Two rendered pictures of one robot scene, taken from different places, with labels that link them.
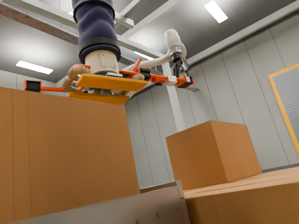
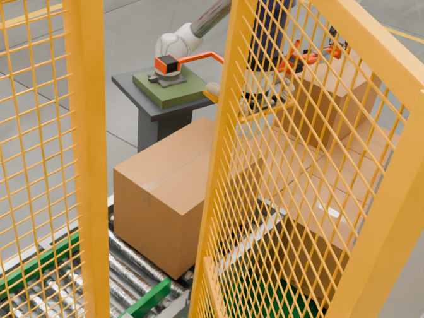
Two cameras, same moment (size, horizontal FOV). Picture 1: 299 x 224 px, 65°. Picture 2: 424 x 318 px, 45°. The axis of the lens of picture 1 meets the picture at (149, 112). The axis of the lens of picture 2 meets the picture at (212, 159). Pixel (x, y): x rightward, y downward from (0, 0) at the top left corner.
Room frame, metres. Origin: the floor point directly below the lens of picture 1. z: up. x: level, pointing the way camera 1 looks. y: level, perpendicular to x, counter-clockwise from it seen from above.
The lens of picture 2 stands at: (-0.96, 0.52, 2.36)
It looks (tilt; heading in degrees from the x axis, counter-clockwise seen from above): 38 degrees down; 355
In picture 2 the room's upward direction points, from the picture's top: 8 degrees clockwise
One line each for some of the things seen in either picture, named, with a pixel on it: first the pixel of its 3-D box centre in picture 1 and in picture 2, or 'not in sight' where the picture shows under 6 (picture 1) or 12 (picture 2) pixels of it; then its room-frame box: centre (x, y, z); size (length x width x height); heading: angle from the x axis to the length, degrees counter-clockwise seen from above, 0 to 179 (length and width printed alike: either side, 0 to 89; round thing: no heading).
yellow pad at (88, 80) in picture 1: (113, 80); (263, 105); (1.04, 0.14, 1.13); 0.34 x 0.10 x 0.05; 127
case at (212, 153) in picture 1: (214, 155); (329, 95); (1.86, -0.42, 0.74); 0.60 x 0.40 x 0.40; 139
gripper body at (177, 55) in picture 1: (177, 61); not in sight; (1.48, -0.27, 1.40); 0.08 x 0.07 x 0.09; 37
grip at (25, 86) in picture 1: (32, 87); (167, 64); (1.14, 0.60, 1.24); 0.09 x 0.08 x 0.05; 37
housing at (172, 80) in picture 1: (169, 80); (320, 56); (1.40, -0.17, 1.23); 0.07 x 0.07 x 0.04; 37
